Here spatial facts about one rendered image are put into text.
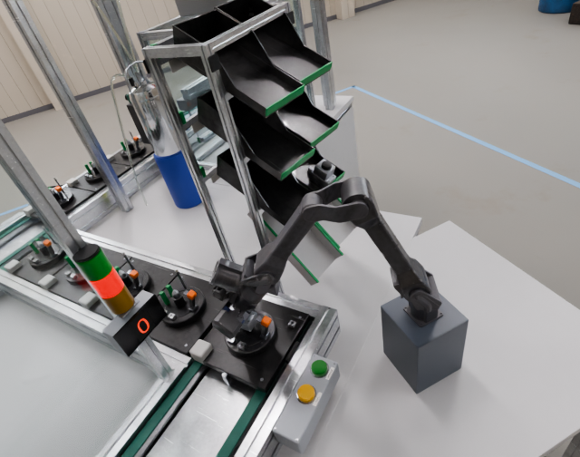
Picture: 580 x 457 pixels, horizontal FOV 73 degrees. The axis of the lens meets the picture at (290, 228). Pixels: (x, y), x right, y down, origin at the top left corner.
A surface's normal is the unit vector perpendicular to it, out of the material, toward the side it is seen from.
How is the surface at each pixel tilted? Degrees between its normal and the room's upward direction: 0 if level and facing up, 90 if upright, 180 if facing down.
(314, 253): 45
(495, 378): 0
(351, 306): 0
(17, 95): 90
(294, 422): 0
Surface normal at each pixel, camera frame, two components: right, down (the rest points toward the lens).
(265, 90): 0.15, -0.58
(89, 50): 0.41, 0.51
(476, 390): -0.18, -0.77
